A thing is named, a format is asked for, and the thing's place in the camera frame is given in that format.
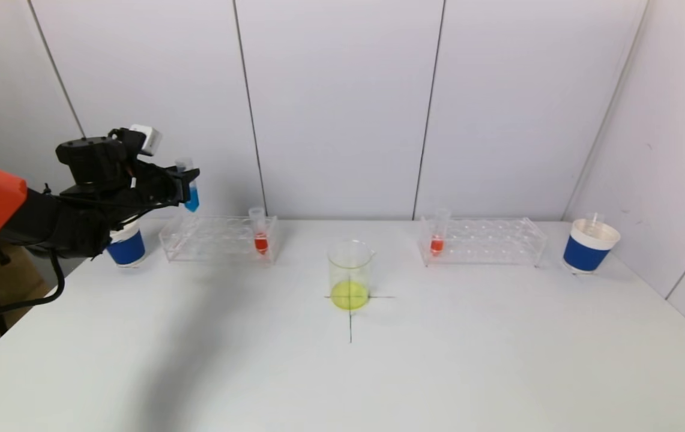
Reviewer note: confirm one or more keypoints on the clear glass beaker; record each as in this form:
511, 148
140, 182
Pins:
349, 295

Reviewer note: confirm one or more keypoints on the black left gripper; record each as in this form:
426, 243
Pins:
176, 183

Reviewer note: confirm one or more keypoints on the white paper cup blue sleeve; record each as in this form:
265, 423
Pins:
583, 255
127, 249

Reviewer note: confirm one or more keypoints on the test tube with blue pigment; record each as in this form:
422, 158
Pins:
192, 204

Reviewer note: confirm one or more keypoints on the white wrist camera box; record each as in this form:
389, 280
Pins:
149, 139

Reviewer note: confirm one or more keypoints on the clear acrylic test tube rack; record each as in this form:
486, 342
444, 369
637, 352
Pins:
222, 240
480, 243

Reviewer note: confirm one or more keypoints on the test tube with yellow pigment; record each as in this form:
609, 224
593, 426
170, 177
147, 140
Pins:
594, 221

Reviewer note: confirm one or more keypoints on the test tube with red pigment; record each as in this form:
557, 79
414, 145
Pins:
261, 243
436, 245

